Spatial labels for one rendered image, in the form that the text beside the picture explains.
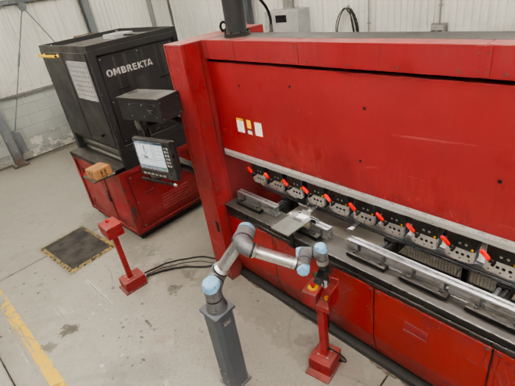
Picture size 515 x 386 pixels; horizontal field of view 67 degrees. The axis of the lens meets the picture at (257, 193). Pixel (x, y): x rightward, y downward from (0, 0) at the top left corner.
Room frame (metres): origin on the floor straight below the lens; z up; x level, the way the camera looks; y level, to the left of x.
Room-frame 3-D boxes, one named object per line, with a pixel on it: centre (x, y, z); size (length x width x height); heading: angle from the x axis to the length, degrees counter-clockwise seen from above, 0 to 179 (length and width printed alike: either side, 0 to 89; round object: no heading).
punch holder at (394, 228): (1.93, -0.81, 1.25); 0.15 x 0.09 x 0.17; 38
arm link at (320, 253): (1.88, -0.33, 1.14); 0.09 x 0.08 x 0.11; 76
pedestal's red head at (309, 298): (1.94, -0.32, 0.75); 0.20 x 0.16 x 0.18; 50
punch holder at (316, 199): (2.40, -0.44, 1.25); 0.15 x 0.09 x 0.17; 38
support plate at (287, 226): (2.44, -0.22, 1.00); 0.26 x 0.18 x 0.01; 128
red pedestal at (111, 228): (3.22, 1.46, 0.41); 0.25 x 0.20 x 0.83; 128
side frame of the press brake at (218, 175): (3.41, 0.14, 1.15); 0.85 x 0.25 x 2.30; 128
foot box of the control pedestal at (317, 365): (1.92, -0.30, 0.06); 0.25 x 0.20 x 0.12; 140
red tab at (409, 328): (1.63, -0.84, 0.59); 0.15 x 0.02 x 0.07; 38
